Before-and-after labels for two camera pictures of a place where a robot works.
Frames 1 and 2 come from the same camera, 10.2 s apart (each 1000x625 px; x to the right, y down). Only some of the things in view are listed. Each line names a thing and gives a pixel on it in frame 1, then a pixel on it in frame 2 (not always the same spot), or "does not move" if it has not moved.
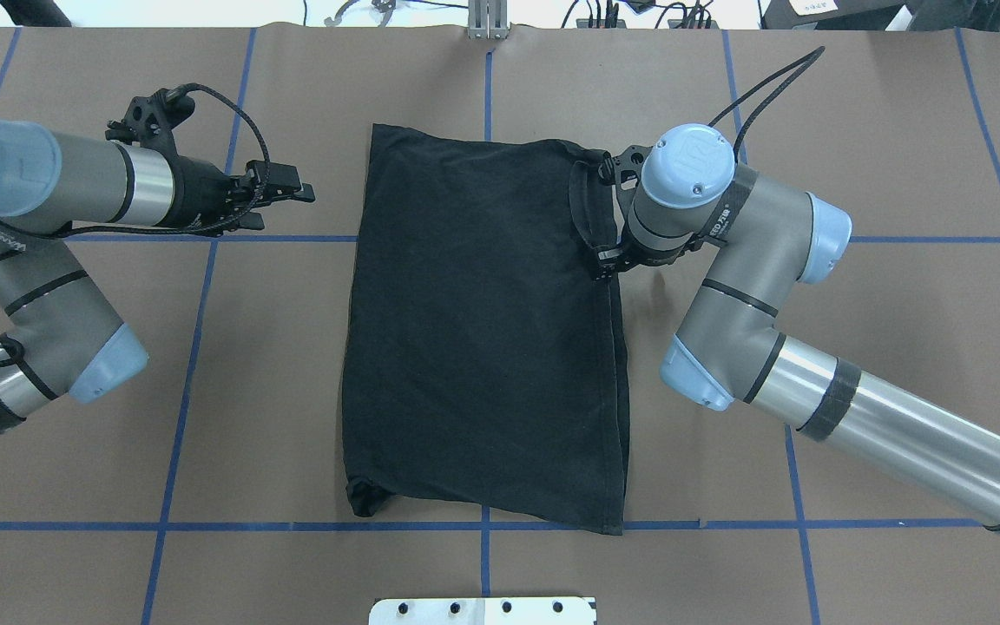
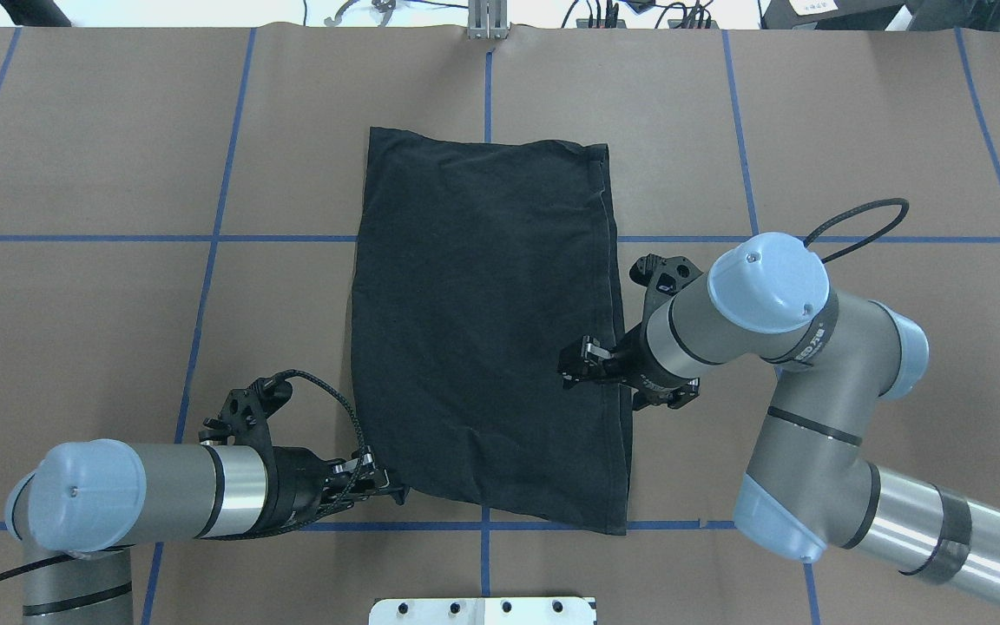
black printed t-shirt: (483, 368) does not move
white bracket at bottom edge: (484, 611) does not move
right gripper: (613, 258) -> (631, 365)
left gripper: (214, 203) -> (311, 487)
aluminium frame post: (488, 19) does not move
